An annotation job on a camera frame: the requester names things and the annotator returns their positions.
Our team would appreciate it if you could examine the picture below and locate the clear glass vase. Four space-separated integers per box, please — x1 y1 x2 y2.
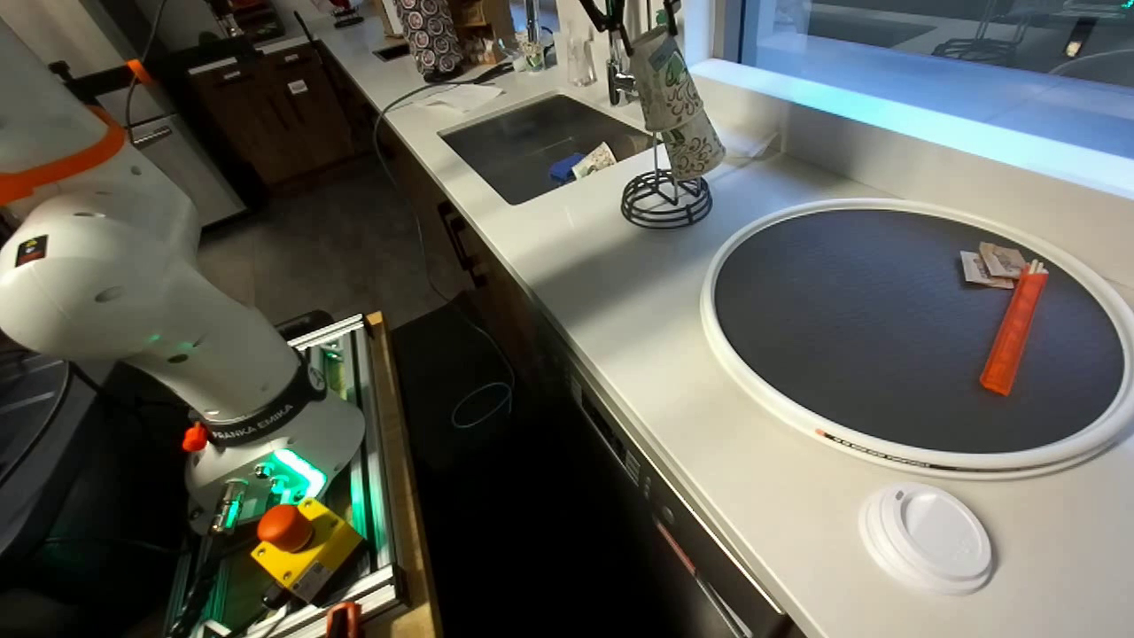
560 24 604 89

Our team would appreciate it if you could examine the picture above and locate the chrome kitchen faucet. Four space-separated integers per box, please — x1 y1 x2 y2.
604 28 650 105

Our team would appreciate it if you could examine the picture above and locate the blue sponge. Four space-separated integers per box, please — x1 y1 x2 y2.
546 149 589 186

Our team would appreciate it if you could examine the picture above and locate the stainless steel sink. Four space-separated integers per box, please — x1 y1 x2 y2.
435 92 661 210

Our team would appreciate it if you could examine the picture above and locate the patterned container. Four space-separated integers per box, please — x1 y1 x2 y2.
389 0 468 80

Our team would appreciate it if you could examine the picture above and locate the window pane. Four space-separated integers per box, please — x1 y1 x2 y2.
739 0 1134 162

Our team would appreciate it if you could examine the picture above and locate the brown wooden cabinet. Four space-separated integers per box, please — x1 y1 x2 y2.
158 32 370 190

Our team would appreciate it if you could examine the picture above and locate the round dark tray white rim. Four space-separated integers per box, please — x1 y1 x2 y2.
694 195 1134 475

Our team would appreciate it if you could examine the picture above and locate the paper sugar packet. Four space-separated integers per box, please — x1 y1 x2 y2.
976 242 1032 284
958 249 1012 290

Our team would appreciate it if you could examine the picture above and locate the white cabinet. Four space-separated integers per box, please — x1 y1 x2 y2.
122 109 250 228

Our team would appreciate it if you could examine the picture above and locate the orange flat stick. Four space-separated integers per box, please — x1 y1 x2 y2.
976 258 1053 399

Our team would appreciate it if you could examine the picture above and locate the black dishwasher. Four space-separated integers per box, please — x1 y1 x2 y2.
565 352 808 638

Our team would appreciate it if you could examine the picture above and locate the white plastic cup lid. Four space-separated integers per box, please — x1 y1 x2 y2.
859 477 1000 594

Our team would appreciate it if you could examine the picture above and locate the yellow emergency stop box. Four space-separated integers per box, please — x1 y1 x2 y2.
250 501 367 601

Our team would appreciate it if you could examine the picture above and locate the aluminium frame cart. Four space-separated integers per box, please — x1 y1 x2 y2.
163 307 442 638

